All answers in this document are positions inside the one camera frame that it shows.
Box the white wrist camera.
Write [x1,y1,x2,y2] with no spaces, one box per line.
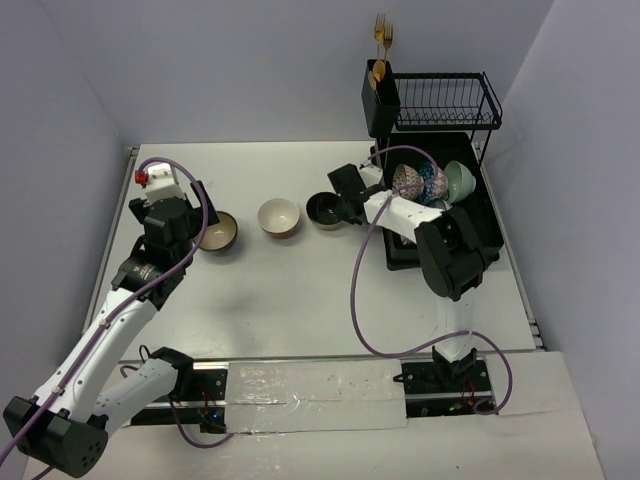
[359,163,384,188]
[134,163,185,204]

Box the black glazed beige bowl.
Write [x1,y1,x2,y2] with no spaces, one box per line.
[305,192,341,231]

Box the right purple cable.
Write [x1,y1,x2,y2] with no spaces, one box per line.
[348,144,514,416]

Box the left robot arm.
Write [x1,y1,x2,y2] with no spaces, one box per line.
[1,181,218,478]

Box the blue geometric pattern bowl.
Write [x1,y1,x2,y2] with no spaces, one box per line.
[418,162,448,205]

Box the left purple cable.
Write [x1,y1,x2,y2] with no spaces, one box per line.
[0,157,211,461]

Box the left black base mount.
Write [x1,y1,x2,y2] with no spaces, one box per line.
[130,364,228,434]

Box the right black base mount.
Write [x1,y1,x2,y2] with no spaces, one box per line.
[393,351,496,419]

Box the mint green bowl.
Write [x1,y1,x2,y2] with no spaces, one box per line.
[444,161,476,204]

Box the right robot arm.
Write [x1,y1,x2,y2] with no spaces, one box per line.
[328,164,490,391]

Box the black wire upper rack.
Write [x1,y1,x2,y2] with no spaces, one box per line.
[392,72,503,134]

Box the gold spoon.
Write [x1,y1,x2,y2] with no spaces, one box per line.
[368,59,386,104]

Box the purple cable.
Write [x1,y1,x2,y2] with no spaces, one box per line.
[348,144,514,416]
[0,157,211,461]

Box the gold fork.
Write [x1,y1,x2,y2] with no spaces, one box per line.
[382,23,394,62]
[374,13,386,60]

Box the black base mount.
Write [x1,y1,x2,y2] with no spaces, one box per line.
[393,351,496,419]
[130,364,228,434]

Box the brown lattice pattern bowl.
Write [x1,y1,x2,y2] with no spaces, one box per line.
[392,164,424,201]

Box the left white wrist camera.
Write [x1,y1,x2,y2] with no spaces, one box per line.
[134,163,185,204]

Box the black dish rack tray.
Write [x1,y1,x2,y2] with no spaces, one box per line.
[376,132,504,271]

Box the white red bowl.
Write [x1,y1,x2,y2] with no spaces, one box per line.
[257,198,300,239]

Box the white taped sheet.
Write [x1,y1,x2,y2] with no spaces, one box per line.
[225,359,407,433]

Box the black cutlery holder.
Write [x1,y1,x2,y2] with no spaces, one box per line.
[361,59,400,138]

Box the blue floral bowl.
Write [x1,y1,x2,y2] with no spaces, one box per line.
[427,198,452,211]

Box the brown beige bowl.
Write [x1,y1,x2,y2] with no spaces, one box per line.
[200,211,239,254]

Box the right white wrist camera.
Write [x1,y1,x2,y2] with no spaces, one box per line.
[359,163,384,188]

